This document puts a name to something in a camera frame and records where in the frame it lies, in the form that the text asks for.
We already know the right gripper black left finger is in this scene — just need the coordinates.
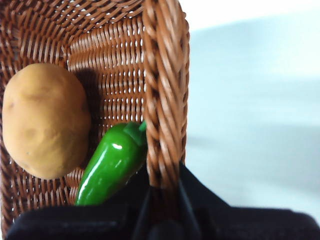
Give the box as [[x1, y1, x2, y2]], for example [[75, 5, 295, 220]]
[[4, 172, 152, 240]]

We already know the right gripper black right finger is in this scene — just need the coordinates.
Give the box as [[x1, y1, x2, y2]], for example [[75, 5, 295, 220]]
[[178, 161, 320, 240]]

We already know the green cucumber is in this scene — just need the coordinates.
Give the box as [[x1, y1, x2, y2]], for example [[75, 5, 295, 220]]
[[74, 119, 149, 207]]

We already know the brown potato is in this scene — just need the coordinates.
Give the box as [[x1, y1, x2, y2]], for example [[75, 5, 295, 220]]
[[1, 62, 92, 180]]

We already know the brown wicker basket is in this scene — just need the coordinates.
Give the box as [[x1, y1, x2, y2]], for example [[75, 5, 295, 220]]
[[0, 0, 191, 240]]

